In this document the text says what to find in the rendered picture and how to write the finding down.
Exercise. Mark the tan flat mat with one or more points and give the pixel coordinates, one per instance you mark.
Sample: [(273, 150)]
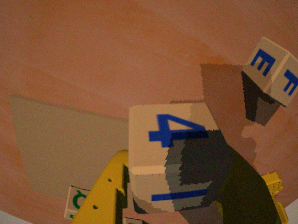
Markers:
[(62, 146)]

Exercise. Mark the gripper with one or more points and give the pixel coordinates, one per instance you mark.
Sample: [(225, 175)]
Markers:
[(245, 196)]

